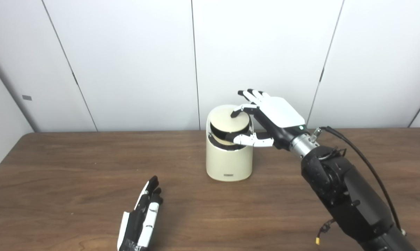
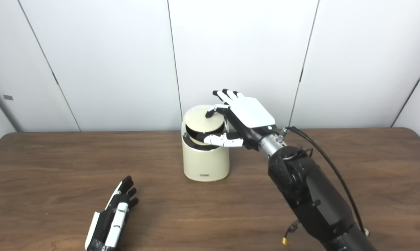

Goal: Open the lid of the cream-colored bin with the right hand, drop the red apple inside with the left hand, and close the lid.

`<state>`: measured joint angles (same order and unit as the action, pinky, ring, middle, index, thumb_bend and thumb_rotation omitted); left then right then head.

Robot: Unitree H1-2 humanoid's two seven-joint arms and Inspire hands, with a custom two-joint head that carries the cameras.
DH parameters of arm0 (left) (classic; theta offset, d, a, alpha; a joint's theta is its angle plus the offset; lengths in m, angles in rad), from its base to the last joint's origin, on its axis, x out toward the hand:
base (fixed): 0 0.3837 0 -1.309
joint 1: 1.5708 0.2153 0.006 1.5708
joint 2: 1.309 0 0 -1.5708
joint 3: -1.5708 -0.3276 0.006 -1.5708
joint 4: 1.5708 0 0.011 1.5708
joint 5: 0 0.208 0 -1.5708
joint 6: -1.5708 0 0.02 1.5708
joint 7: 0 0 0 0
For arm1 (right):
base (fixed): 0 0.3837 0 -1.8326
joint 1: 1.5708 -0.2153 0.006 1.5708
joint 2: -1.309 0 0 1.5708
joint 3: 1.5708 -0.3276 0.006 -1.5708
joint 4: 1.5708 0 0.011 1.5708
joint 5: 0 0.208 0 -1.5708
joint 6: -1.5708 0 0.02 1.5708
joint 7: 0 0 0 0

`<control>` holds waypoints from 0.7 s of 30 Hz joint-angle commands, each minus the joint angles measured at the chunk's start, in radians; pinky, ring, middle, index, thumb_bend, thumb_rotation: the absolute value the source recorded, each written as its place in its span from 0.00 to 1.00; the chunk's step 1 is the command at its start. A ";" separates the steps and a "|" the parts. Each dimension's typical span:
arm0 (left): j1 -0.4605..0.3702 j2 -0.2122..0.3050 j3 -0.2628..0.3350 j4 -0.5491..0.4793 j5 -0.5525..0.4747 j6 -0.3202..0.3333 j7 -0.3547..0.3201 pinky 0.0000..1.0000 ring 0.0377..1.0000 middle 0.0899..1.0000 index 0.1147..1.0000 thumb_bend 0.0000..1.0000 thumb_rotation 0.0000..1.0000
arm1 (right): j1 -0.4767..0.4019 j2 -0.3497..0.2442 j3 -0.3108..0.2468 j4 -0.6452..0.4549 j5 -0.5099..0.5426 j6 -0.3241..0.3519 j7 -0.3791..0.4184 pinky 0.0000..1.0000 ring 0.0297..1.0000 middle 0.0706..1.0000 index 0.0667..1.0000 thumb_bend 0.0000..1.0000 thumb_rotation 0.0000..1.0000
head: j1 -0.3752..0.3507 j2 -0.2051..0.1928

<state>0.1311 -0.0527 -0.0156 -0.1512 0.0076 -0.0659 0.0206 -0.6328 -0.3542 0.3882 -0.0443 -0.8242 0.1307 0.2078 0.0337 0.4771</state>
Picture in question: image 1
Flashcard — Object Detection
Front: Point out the thin wire with yellow connector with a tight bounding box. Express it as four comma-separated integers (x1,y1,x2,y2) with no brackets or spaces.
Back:
315,219,336,245

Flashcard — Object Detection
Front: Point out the cream-colored desktop bin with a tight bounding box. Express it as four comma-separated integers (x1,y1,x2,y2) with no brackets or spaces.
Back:
205,105,254,182

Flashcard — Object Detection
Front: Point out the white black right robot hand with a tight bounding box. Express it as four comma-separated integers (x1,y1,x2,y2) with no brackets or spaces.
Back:
230,89,307,150

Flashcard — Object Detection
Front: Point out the round cream bin lid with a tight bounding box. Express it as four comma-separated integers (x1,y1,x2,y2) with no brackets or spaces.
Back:
210,107,250,134

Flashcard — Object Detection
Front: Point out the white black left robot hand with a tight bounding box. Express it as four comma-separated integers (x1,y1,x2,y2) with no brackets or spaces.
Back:
117,175,164,251

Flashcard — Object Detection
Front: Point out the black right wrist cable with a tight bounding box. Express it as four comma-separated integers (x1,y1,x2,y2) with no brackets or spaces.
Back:
313,126,406,235

